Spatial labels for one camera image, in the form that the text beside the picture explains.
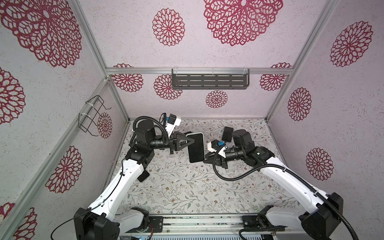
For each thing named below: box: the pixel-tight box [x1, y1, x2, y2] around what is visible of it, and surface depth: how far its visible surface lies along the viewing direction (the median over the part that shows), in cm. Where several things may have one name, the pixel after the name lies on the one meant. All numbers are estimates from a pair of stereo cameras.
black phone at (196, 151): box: [186, 132, 205, 164], surface depth 64 cm
